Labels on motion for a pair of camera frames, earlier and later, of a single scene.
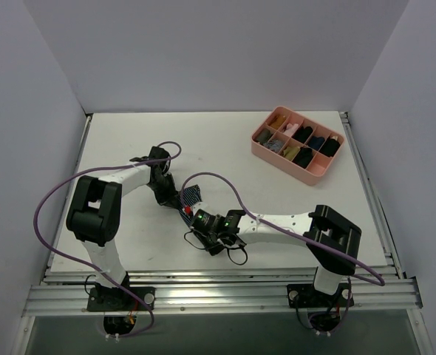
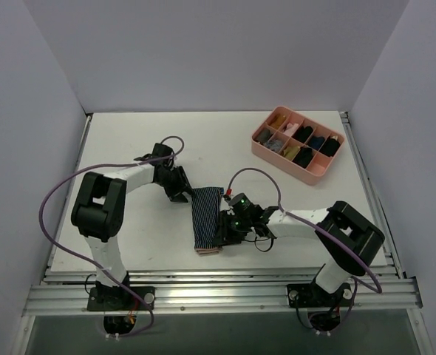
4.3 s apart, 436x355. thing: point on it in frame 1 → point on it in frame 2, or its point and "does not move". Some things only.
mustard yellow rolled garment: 277,120 does not move
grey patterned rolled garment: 274,145 does not move
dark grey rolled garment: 264,135 does not move
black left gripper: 167,196 → 179,182
